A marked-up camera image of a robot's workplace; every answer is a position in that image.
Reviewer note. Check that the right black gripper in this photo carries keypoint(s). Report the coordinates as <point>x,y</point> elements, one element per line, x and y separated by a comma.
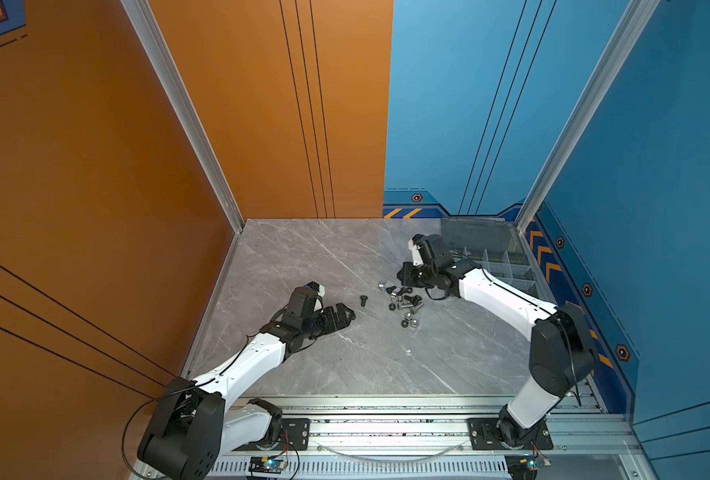
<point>405,273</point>

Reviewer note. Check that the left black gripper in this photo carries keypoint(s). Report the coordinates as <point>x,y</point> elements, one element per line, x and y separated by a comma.
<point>333,325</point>

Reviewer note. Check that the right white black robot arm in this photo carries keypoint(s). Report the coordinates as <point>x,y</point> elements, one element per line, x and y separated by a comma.
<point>562,350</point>

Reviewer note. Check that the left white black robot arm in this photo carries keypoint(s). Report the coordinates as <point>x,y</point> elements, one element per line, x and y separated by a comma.
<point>194,421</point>

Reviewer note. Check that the black bolt right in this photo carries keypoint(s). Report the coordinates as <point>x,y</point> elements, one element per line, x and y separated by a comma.
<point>413,299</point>

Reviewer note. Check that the silver bolt long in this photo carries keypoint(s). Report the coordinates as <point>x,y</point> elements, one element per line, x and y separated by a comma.
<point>411,309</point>

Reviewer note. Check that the grey compartment organizer box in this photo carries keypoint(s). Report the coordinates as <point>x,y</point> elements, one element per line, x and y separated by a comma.
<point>494,245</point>

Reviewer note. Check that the left green circuit board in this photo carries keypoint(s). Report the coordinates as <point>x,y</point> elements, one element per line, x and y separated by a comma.
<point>267,465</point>

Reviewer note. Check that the green circuit board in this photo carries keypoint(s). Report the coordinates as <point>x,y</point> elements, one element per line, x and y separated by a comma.
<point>526,467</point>
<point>267,465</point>

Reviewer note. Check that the right green circuit board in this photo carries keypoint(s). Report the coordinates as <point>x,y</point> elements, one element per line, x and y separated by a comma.
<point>526,467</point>

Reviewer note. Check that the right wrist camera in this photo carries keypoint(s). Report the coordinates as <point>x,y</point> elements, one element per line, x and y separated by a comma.
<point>415,249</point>

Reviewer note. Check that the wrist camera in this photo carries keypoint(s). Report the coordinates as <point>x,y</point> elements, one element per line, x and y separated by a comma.
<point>318,288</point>
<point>415,249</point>

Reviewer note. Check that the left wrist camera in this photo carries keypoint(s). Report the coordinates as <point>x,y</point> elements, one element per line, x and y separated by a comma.
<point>318,288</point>

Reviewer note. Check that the aluminium rail frame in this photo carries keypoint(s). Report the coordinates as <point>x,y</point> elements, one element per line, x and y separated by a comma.
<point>393,437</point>

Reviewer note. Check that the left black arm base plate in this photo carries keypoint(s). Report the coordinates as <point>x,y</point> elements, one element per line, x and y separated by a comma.
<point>294,430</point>

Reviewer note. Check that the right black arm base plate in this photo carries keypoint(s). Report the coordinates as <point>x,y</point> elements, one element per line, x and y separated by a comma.
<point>506,434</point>

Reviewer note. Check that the right aluminium corner post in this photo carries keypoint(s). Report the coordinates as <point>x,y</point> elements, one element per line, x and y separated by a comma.
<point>625,36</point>

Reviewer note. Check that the aluminium corner post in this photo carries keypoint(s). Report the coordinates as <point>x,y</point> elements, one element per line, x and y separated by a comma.
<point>625,36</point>
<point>148,31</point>

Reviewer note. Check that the left aluminium corner post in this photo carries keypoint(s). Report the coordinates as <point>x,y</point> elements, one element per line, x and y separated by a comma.
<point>148,31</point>

